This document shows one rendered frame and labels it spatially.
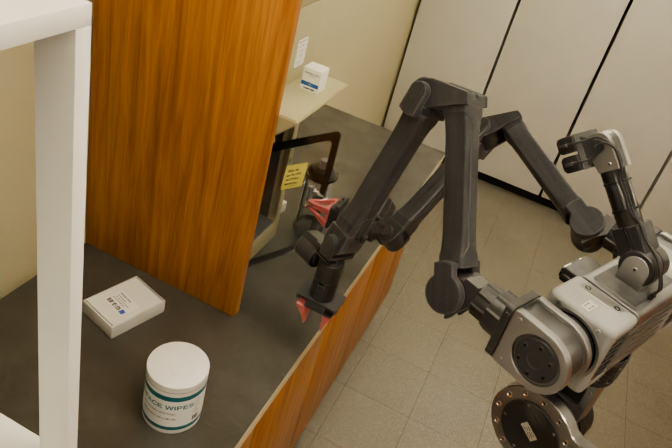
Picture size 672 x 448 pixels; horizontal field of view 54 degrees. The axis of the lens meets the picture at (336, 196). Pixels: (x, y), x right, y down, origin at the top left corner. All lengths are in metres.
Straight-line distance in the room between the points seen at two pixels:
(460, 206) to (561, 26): 3.32
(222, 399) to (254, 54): 0.79
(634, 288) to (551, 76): 3.32
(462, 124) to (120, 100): 0.85
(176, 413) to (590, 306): 0.85
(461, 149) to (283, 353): 0.77
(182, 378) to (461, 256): 0.63
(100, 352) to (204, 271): 0.32
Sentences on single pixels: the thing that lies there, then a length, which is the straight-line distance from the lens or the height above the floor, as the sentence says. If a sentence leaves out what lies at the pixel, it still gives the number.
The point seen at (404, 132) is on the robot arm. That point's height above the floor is 1.63.
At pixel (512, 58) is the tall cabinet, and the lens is 4.57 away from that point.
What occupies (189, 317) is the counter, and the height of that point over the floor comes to 0.94.
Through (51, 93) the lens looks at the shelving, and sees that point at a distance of 0.64.
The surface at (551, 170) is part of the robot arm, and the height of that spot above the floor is 1.50.
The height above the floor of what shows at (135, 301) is 0.98.
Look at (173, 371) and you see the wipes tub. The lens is 1.46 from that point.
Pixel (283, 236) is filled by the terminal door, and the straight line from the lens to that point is 1.90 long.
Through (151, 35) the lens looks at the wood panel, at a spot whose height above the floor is 1.61.
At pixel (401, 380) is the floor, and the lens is 3.12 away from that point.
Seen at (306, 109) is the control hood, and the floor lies 1.51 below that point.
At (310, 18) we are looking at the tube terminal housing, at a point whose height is 1.67.
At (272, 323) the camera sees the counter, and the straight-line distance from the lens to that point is 1.81.
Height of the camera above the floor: 2.18
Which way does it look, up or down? 31 degrees down
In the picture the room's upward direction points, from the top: 15 degrees clockwise
